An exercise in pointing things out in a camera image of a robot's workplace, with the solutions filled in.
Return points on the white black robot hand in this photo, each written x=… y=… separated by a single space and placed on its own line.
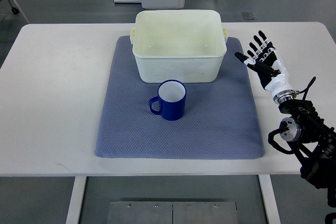
x=264 y=59

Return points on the blue mug white inside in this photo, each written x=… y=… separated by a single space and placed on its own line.
x=170 y=100

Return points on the cream plastic box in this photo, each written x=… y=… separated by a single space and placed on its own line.
x=186 y=45

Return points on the grey floor socket cover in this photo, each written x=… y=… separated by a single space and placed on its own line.
x=249 y=16

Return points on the blue textured mat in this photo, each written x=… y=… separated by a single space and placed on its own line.
x=220 y=119

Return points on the right white table leg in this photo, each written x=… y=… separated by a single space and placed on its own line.
x=269 y=200

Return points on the white table leg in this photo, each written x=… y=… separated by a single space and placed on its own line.
x=269 y=200
x=76 y=200

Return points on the metal floor plate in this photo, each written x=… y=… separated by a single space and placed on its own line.
x=172 y=212

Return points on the left white table leg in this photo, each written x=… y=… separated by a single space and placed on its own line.
x=76 y=200

